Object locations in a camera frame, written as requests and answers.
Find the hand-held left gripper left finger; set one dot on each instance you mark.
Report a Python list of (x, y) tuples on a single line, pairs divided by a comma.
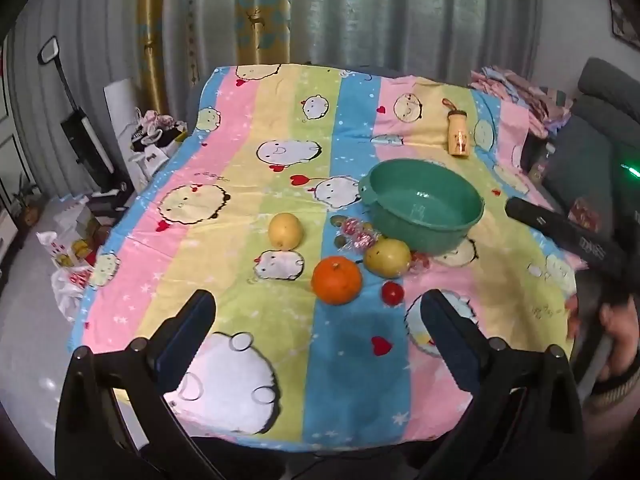
[(186, 340)]

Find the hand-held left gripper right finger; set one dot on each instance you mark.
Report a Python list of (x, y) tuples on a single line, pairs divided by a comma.
[(446, 340)]

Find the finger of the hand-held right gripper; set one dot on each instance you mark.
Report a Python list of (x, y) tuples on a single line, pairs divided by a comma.
[(537, 217)]

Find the red cherry tomato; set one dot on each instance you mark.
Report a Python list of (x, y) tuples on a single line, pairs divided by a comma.
[(393, 293)]

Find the red candy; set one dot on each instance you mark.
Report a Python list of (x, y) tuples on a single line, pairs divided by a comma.
[(419, 261), (350, 227), (364, 241)]

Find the yellow-green pear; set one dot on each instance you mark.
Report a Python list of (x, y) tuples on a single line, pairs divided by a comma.
[(387, 258)]

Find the green plastic basin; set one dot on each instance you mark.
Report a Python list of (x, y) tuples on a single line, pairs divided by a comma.
[(425, 200)]

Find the orange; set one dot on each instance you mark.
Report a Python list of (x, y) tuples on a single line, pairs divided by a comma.
[(336, 281)]

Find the yellow lemon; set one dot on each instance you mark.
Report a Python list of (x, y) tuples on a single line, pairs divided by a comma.
[(285, 231)]

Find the person's right forearm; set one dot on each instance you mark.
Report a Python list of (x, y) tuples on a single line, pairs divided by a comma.
[(619, 390)]

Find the person's right hand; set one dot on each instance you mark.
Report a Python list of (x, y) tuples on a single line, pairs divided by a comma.
[(622, 332)]

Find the red packet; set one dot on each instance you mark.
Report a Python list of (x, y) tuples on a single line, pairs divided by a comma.
[(583, 213)]

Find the dark grey sofa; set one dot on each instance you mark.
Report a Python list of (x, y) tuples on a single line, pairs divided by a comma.
[(595, 125)]

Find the yellow cartoon bottle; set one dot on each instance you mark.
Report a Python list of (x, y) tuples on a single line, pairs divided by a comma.
[(457, 135)]

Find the pile of folded pastel cloths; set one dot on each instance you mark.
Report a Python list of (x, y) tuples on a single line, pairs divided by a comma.
[(522, 91)]

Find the white red printed bag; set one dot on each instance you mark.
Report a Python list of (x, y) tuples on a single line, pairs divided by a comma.
[(67, 260)]

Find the cardboard box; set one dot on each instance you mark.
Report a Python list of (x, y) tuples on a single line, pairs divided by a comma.
[(82, 220)]

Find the white stool with bow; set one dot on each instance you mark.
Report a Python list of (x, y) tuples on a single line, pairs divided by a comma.
[(150, 158)]

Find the striped cartoon printed blanket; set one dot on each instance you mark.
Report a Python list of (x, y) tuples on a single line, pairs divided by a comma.
[(240, 160)]

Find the potted plant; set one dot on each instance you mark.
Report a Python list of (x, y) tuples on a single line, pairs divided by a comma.
[(27, 201)]

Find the pile of clothes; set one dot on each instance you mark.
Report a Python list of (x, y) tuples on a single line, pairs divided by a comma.
[(155, 125)]

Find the black upright vacuum cleaner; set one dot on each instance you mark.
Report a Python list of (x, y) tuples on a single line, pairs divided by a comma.
[(80, 132)]

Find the gold and silver deer curtain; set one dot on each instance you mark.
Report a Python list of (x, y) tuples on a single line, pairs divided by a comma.
[(400, 15)]

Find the grey pleated curtain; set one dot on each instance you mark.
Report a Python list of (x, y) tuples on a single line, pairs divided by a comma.
[(85, 35)]

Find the framed wall picture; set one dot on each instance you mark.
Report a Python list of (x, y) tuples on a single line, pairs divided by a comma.
[(625, 16)]

